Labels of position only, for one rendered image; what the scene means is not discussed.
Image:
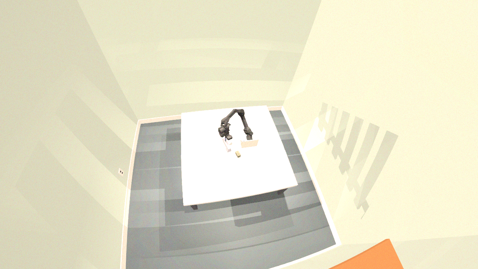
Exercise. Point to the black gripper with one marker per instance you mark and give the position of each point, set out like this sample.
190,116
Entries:
228,136

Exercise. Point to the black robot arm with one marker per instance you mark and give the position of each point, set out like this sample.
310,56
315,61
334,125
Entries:
226,125

